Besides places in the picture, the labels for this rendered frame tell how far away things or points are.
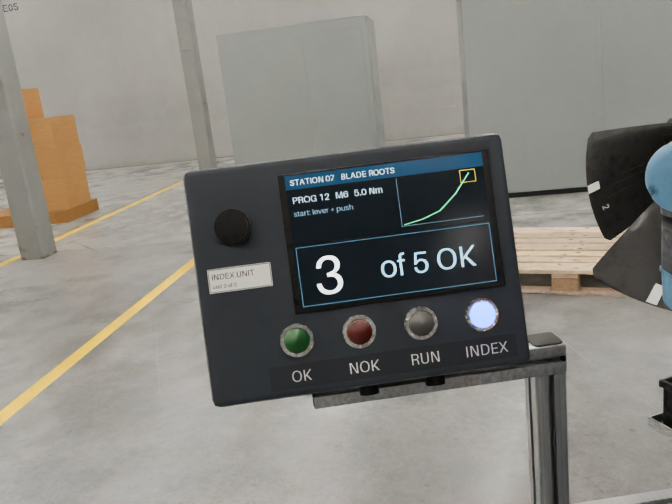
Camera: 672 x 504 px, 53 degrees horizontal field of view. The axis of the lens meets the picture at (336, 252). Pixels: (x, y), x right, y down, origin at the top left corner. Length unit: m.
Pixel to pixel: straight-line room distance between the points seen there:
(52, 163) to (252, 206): 8.29
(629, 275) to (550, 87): 5.57
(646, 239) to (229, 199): 0.78
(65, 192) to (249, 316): 8.24
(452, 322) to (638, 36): 6.33
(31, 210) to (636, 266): 6.04
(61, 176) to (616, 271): 8.00
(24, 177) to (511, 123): 4.46
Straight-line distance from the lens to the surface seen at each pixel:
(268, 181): 0.55
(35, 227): 6.77
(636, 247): 1.18
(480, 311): 0.55
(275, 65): 8.36
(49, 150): 8.80
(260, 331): 0.54
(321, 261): 0.54
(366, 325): 0.54
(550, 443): 0.71
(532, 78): 6.65
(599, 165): 1.46
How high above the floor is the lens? 1.31
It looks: 14 degrees down
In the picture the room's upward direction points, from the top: 7 degrees counter-clockwise
